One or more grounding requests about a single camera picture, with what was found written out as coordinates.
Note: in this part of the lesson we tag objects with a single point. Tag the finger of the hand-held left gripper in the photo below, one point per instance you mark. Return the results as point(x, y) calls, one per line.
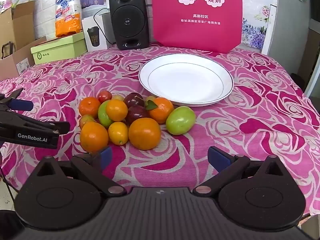
point(22, 105)
point(57, 127)

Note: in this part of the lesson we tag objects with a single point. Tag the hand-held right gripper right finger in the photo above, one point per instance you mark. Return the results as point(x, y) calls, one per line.
point(217, 158)

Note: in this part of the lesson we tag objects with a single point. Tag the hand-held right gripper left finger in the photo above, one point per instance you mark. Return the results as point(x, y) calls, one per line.
point(106, 155)

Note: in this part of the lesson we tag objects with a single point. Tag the orange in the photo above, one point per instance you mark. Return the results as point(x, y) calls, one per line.
point(116, 110)
point(144, 133)
point(94, 137)

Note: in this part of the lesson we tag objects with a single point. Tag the small yellow citrus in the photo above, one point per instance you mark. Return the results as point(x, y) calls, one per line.
point(118, 133)

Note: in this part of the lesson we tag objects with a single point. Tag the small red-green fruit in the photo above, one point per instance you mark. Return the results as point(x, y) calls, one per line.
point(85, 120)

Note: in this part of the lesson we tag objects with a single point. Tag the dark orange mandarin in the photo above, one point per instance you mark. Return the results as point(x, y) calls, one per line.
point(88, 106)

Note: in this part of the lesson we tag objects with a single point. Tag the medium green fruit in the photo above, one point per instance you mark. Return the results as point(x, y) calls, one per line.
point(102, 115)

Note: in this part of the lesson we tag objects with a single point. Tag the dark purple plum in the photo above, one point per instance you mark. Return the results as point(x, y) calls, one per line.
point(136, 114)
point(133, 99)

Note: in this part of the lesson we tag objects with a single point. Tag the large green fruit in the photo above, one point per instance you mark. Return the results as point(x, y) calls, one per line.
point(180, 120)

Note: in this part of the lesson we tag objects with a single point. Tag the small red tomato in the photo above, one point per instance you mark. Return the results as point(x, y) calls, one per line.
point(104, 96)

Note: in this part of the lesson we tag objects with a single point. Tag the small yellow-green fruit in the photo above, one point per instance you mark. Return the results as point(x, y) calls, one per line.
point(117, 97)

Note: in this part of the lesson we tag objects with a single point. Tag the small pale green fruit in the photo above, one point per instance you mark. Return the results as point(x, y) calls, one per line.
point(149, 98)

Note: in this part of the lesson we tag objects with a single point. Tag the mandarin with green leaf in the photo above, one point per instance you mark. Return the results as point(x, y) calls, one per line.
point(162, 111)

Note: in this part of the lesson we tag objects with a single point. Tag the white plate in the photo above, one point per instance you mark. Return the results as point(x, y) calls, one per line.
point(186, 80)

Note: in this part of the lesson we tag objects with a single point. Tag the pink rose tablecloth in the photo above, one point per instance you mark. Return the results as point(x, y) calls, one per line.
point(250, 130)

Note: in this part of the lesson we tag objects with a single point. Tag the low cardboard box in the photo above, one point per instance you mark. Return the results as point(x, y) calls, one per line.
point(22, 60)

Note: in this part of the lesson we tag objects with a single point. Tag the light green box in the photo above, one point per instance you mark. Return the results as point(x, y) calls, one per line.
point(60, 51)

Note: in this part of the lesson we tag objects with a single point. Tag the orange pack of paper cups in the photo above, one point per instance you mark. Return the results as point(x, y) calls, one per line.
point(67, 12)

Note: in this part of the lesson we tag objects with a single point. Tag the white box with cup print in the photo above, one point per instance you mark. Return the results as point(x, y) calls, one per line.
point(96, 25)

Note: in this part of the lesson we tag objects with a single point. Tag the black speaker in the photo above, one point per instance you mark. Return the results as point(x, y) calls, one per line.
point(128, 20)

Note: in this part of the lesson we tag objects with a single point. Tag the floral printed cloth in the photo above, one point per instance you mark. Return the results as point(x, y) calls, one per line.
point(255, 17)

